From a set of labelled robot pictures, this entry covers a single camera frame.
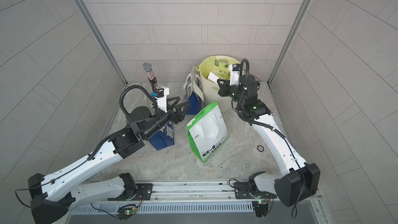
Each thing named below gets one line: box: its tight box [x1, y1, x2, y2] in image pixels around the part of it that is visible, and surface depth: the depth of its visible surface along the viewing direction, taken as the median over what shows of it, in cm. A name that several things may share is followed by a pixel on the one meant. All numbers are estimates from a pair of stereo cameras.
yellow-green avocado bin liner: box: [196, 54, 237, 80], surface depth 96 cm
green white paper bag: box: [186, 101, 229, 163], surface depth 75 cm
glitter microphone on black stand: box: [142, 62, 159, 90], surface depth 86 cm
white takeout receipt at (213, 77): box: [207, 71, 220, 83], surface depth 73 cm
